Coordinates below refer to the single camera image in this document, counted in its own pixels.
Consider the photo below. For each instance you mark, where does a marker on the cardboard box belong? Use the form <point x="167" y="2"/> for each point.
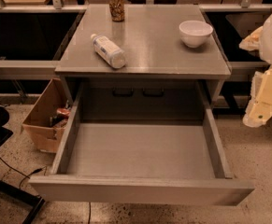
<point x="37" y="122"/>

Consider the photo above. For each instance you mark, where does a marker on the white ceramic bowl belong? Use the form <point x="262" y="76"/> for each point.
<point x="195" y="33"/>

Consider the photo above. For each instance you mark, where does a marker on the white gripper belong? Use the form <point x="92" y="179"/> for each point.
<point x="259" y="107"/>

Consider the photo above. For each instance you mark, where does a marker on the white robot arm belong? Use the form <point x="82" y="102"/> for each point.
<point x="259" y="109"/>

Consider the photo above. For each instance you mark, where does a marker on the black chair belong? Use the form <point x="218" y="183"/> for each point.
<point x="35" y="202"/>

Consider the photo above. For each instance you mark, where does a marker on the grey cabinet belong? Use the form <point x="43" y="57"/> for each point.
<point x="150" y="38"/>

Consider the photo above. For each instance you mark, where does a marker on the grey open top drawer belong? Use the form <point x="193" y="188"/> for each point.
<point x="133" y="145"/>

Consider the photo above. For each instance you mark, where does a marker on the brown patterned can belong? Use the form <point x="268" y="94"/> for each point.
<point x="116" y="8"/>

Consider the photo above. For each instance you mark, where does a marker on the red snack package in box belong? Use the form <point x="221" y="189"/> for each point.
<point x="60" y="118"/>

